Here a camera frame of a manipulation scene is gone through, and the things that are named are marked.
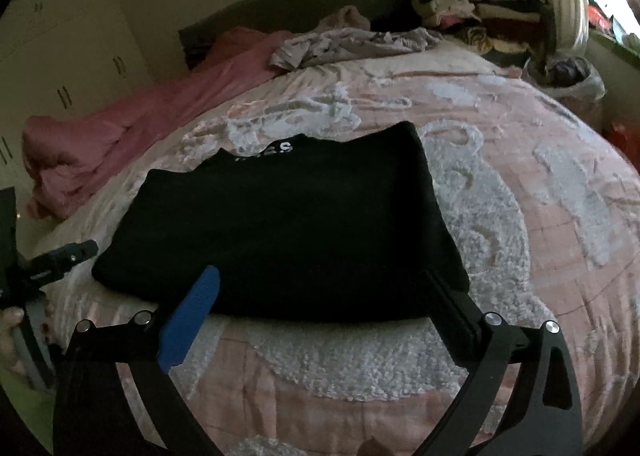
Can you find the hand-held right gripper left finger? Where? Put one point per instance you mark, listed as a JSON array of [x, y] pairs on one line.
[[192, 316]]

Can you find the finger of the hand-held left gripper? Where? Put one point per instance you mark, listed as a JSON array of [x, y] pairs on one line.
[[65, 258]]

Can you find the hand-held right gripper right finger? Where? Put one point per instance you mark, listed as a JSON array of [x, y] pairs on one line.
[[457, 311]]

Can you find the black printed shirt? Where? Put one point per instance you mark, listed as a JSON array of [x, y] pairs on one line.
[[285, 231]]

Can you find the pile of folded clothes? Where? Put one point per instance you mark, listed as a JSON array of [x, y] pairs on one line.
[[485, 10]]

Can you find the person's left hand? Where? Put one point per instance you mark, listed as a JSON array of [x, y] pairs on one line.
[[9, 341]]

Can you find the pink quilt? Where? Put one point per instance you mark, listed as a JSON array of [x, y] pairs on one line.
[[125, 130]]

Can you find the cream wardrobe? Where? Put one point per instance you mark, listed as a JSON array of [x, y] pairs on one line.
[[65, 65]]

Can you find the red bag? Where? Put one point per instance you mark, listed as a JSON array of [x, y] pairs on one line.
[[625, 140]]

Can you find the basket with white bag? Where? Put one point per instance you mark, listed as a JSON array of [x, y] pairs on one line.
[[567, 75]]

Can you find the grey patterned garment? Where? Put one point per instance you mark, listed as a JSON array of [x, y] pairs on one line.
[[350, 43]]

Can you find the beige fleece garment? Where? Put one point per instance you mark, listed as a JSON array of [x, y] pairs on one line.
[[345, 18]]

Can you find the dark bed headboard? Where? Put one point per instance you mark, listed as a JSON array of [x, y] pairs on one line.
[[295, 5]]

